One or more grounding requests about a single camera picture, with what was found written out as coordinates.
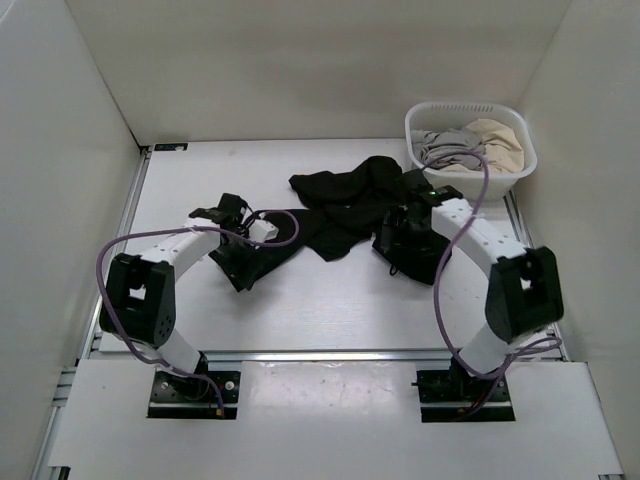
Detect left aluminium rail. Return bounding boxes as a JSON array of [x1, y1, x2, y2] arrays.
[[80, 146, 153, 359]]

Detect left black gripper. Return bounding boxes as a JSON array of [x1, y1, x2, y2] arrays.
[[208, 229, 270, 290]]

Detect black trousers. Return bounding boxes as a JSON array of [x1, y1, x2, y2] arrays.
[[261, 156, 449, 286]]

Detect front aluminium rail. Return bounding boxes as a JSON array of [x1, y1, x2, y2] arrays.
[[199, 348, 569, 365]]

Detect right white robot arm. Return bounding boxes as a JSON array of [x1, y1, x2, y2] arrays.
[[373, 186, 564, 400]]

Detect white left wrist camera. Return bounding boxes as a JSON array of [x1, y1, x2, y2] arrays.
[[248, 219, 279, 243]]

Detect white laundry basket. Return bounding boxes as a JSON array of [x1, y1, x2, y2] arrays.
[[404, 101, 539, 202]]

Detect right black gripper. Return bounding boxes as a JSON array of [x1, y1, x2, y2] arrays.
[[380, 205, 440, 258]]

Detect beige garment in basket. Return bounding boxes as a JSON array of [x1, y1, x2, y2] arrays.
[[466, 119, 525, 174]]

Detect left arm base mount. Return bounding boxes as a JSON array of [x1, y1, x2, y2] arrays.
[[147, 359, 241, 420]]

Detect grey garment in basket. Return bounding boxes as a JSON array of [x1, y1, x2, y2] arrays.
[[410, 127, 486, 171]]

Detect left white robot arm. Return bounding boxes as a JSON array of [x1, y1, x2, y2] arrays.
[[106, 193, 278, 400]]

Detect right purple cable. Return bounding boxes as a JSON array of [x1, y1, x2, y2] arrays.
[[419, 151, 564, 416]]

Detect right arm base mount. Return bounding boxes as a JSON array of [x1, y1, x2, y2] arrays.
[[412, 364, 516, 423]]

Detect black label sticker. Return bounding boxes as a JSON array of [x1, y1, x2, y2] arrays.
[[154, 143, 188, 152]]

